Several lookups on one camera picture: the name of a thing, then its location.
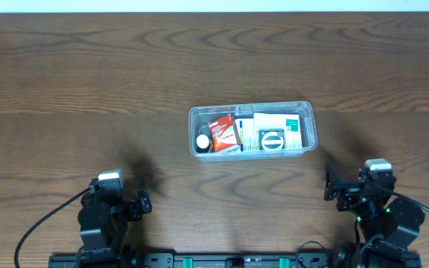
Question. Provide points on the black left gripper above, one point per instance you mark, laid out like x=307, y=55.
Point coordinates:
x=140, y=205

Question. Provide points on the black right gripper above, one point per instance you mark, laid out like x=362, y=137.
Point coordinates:
x=337, y=190

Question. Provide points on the white Panadol box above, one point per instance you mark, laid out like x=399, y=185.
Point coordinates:
x=289, y=123

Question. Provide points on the clear plastic container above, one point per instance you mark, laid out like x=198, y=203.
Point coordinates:
x=206, y=114

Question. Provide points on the green square box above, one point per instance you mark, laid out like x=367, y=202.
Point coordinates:
x=273, y=139

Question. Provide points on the small white-capped bottle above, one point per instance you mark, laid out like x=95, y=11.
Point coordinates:
x=203, y=141

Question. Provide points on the blue cooling patch box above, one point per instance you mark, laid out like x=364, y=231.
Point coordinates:
x=247, y=134

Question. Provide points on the red medicine box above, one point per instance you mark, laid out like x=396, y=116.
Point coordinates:
x=225, y=136

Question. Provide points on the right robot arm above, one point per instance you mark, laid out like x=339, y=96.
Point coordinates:
x=383, y=229

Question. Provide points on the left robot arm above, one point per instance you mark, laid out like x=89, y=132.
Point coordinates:
x=104, y=241

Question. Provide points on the black mounting rail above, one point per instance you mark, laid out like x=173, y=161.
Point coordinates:
x=168, y=260

